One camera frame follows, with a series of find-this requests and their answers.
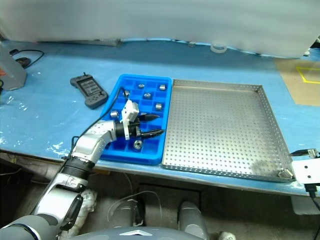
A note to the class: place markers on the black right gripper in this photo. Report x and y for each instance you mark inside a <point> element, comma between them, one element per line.
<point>314,153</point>

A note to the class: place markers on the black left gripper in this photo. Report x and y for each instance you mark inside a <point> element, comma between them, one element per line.
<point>135,130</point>

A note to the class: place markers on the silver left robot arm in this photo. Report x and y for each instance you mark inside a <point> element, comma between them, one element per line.
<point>92,142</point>

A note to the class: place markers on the blue compartment tray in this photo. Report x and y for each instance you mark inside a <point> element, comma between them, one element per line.
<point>150,152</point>

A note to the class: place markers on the grey device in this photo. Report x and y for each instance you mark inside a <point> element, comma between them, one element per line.
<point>12,75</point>

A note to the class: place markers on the brown cardboard sheet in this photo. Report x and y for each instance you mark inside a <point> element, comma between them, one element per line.
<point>292,87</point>

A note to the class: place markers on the perforated metal tray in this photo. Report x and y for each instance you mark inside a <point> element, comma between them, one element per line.
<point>220,130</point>

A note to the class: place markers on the black handheld controller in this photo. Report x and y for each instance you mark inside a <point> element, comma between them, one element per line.
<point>90,90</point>

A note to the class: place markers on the white foam padding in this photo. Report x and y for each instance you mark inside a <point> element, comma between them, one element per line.
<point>87,202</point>

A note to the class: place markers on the grey rounded shape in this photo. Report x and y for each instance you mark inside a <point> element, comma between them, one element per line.
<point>192,220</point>

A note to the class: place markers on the white backdrop sheet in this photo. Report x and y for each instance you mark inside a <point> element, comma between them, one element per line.
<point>150,20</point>

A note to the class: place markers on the grey robot torso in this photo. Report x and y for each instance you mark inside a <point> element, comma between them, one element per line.
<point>105,235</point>

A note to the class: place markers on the black plug adapter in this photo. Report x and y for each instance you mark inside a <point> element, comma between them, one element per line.
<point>23,62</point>

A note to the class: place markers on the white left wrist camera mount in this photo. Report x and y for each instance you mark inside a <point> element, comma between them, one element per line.
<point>128,110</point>

